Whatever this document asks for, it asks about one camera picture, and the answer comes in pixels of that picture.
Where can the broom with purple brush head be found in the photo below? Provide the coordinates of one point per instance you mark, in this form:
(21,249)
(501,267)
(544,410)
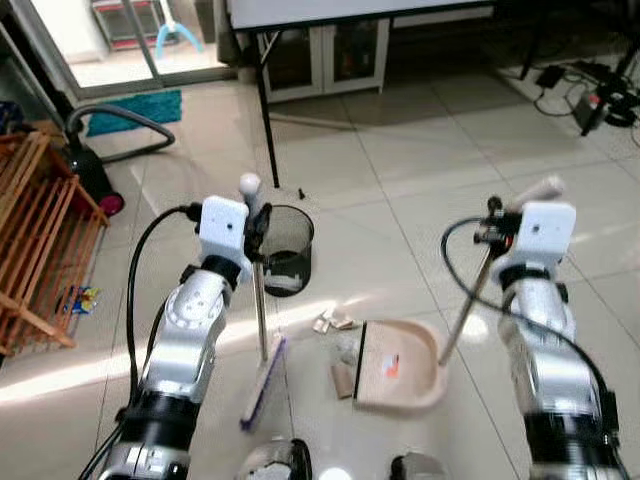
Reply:
(263,385)

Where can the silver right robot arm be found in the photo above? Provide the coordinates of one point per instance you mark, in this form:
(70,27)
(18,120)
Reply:
(542,340)

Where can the teal floor mat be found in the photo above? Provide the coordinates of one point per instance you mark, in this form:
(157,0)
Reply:
(135,112)

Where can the black mesh waste bin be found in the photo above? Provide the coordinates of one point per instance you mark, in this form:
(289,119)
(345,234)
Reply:
(288,245)

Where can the white paper in bin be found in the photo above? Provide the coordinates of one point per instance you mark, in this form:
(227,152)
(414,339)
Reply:
(285,283)

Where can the crumpled paper scraps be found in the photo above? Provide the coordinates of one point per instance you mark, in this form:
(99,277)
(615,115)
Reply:
(335,322)

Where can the brown cardboard piece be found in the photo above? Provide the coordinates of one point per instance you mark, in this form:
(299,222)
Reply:
(344,380)

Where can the white glass-door cabinet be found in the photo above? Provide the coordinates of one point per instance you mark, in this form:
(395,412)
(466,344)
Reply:
(320,60)

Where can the small colourful packet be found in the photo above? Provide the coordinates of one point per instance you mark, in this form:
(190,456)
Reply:
(82,298)

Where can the light blue curved hook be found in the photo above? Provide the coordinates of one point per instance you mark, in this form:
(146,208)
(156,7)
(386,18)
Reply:
(165,38)

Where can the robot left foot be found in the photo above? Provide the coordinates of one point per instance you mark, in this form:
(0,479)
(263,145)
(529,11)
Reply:
(278,462)

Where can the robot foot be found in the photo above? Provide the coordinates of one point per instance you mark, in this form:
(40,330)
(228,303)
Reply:
(420,468)
(278,462)

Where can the wooden slatted rack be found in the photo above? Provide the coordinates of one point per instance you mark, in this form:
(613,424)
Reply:
(40,240)

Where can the white table with black legs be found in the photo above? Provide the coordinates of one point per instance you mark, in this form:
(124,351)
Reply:
(360,10)

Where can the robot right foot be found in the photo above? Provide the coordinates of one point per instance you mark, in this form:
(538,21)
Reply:
(420,468)

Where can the red plastic basket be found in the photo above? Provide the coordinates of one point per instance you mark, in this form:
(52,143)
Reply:
(125,20)

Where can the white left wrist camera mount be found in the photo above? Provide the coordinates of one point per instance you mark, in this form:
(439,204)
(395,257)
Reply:
(222,225)

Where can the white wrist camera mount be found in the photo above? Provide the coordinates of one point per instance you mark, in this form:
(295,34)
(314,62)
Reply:
(222,225)
(547,235)

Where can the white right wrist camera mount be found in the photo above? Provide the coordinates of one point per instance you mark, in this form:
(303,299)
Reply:
(547,235)

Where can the grey sliding door frame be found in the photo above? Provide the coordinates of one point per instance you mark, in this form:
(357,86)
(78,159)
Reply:
(150,78)

